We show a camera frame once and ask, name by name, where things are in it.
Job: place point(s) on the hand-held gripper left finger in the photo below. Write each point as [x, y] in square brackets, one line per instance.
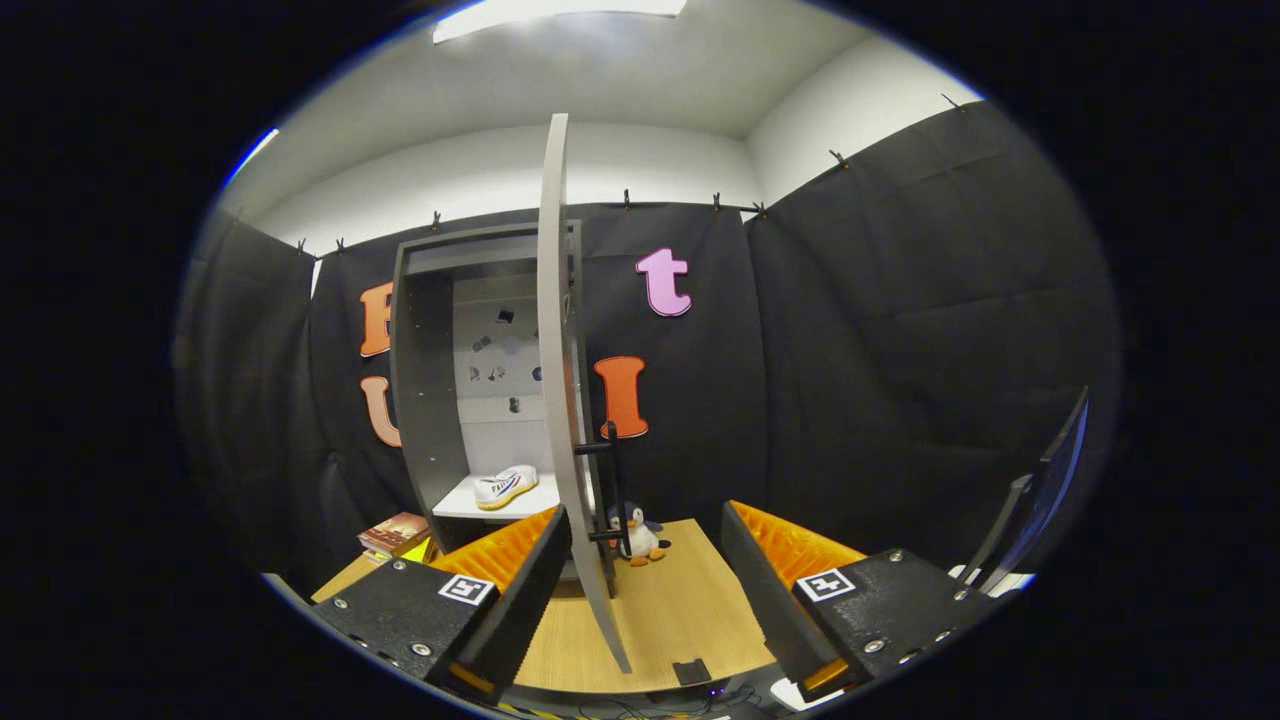
[520, 610]

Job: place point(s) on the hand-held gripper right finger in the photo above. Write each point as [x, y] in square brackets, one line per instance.
[770, 600]

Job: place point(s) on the white striped canvas shoe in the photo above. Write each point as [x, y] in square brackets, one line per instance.
[505, 487]

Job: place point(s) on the grey shoe cabinet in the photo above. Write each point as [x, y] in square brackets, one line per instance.
[425, 420]

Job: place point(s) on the yellow cover book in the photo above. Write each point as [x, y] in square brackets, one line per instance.
[418, 552]

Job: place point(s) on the penguin plush toy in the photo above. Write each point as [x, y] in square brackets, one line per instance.
[640, 540]

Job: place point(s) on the brown cover book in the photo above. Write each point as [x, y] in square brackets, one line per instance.
[395, 530]

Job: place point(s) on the black backdrop cloth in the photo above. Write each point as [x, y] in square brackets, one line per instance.
[900, 350]

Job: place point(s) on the dark flat monitor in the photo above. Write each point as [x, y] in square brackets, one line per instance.
[1050, 480]

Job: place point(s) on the row of black cloth clips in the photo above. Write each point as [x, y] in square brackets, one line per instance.
[626, 199]

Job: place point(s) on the narrow ceiling light strip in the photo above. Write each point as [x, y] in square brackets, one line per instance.
[250, 158]

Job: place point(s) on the wide ceiling light panel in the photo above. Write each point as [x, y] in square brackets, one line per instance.
[560, 10]

